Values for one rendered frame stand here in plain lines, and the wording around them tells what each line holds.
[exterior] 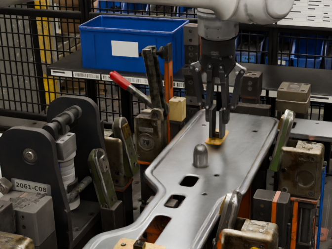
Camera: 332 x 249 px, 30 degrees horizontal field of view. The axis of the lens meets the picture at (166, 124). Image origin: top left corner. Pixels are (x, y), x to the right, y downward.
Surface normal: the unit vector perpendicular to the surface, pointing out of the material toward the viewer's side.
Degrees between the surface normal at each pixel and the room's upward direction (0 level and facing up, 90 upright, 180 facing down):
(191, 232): 0
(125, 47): 90
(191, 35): 90
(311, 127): 0
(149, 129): 90
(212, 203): 0
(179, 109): 90
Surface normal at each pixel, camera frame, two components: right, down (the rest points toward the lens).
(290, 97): -0.35, 0.34
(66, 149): 0.94, 0.11
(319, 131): -0.02, -0.92
